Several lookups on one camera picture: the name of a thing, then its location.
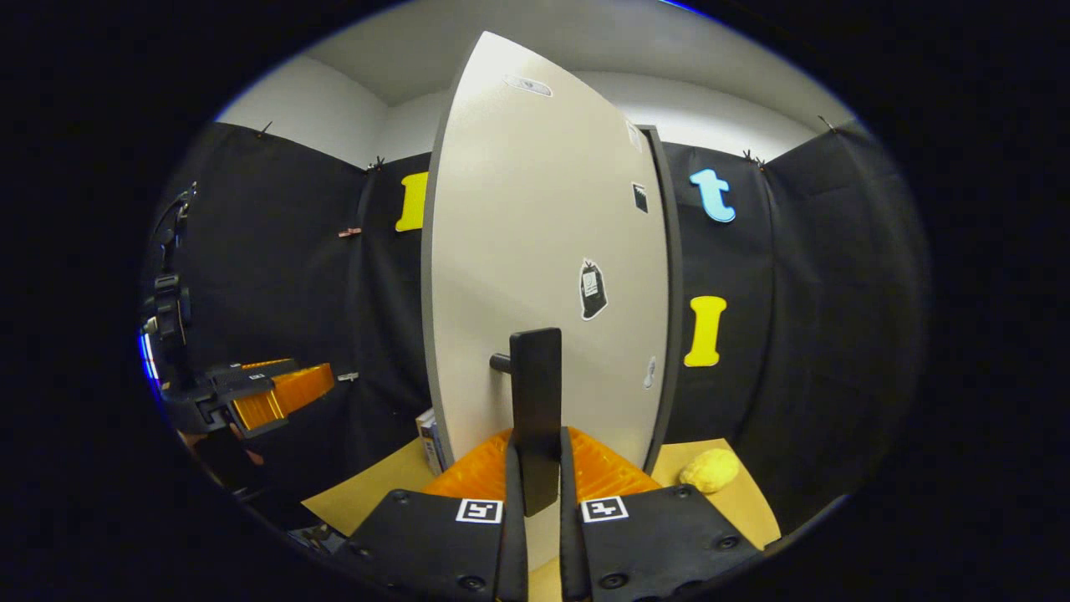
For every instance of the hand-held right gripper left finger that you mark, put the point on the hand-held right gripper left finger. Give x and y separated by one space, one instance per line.
512 552

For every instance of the black backdrop cloth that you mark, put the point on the black backdrop cloth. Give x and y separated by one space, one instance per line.
276 276

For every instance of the black cloth clip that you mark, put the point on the black cloth clip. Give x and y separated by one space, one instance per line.
264 129
376 161
753 158
827 124

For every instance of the yellow foam lump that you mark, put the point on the yellow foam lump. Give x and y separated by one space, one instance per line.
709 471

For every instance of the lavender book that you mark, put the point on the lavender book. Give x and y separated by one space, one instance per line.
435 451

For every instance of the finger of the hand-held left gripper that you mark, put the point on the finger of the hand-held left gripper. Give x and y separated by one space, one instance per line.
251 374
284 393

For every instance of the beige cabinet door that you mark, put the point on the beige cabinet door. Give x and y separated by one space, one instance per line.
518 209

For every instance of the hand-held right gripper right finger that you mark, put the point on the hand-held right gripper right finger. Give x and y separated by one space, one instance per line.
573 552

